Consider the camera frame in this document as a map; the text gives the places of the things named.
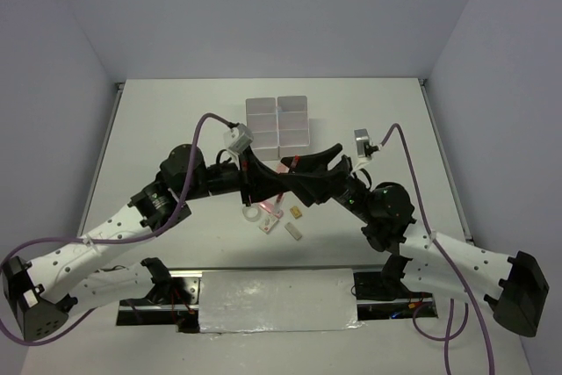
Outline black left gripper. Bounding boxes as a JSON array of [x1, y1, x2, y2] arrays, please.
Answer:
[[181, 144, 290, 206]]

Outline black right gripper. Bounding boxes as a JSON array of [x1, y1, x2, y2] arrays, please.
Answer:
[[277, 142, 376, 223]]

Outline pink utility knife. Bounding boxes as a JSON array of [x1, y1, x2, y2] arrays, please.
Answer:
[[258, 201, 284, 219]]

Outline red pen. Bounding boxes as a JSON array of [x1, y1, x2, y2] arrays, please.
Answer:
[[274, 155, 299, 213]]

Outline small yellow box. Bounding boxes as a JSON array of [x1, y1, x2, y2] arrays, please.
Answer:
[[289, 206, 302, 219]]

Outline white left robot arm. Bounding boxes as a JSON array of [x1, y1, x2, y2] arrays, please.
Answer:
[[1, 144, 299, 346]]

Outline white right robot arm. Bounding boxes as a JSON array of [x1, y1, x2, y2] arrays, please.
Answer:
[[281, 141, 550, 337]]

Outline pink yellow highlighter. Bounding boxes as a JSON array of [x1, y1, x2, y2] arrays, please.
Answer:
[[277, 162, 288, 173]]

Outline clear tape roll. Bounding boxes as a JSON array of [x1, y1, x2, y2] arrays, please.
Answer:
[[241, 205, 262, 222]]

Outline white red staple box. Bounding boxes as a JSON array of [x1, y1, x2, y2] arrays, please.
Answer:
[[258, 214, 279, 234]]

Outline white right divided container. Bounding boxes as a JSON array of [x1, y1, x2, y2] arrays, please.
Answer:
[[277, 96, 311, 157]]

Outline white divided container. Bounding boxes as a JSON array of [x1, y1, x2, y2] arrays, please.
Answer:
[[277, 96, 311, 157], [245, 97, 279, 161]]

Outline white eraser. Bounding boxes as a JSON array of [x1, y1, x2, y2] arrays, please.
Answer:
[[285, 222, 303, 241]]

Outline white left divided container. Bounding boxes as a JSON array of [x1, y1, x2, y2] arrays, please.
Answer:
[[245, 97, 279, 161]]

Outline silver foil cover plate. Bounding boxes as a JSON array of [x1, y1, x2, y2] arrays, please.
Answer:
[[198, 269, 360, 334]]

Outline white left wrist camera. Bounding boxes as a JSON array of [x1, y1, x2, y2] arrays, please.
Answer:
[[223, 123, 254, 157]]

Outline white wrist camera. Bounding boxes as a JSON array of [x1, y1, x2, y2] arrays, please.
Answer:
[[223, 123, 254, 157], [352, 128, 380, 172]]

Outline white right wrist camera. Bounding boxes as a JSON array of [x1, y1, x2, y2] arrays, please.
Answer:
[[352, 128, 380, 172]]

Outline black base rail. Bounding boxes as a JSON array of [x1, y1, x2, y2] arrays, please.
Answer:
[[116, 268, 437, 334]]

